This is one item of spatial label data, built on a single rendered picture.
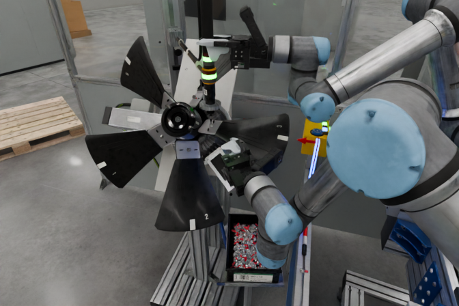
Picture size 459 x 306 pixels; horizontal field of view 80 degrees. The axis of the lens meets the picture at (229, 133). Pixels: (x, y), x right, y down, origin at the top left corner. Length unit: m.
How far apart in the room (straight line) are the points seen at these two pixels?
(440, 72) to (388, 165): 0.66
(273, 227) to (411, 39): 0.51
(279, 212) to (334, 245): 1.59
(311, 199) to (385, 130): 0.36
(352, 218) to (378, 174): 1.73
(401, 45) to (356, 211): 1.46
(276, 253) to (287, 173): 1.23
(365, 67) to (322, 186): 0.29
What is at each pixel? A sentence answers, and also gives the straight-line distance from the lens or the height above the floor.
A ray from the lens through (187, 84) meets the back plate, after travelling 1.24.
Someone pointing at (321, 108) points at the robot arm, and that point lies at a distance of 0.70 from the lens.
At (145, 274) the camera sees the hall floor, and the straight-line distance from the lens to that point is 1.99.
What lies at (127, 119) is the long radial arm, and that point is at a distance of 1.19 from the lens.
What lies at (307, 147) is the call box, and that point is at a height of 1.02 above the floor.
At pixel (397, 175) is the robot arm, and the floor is 1.44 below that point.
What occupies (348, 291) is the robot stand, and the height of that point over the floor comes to 0.23.
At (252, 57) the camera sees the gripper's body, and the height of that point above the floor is 1.42.
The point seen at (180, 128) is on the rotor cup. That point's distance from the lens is 0.89.
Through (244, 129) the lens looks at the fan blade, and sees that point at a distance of 0.89.
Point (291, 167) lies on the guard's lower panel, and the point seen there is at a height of 0.54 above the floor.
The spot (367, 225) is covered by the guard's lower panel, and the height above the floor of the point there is 0.16.
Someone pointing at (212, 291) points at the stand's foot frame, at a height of 0.08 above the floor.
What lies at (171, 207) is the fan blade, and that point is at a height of 1.00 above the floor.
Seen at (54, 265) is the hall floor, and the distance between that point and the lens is 2.26.
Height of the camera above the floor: 1.64
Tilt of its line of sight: 31 degrees down
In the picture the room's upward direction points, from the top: straight up
